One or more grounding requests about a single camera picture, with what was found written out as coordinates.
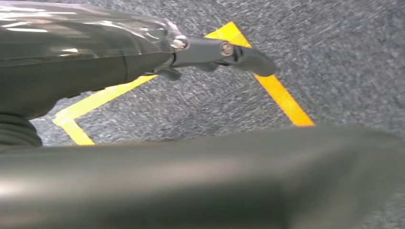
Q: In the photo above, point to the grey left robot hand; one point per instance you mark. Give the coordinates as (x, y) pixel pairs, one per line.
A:
(79, 47)

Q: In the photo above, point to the yellow floor tape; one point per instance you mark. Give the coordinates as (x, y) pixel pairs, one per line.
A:
(284, 101)

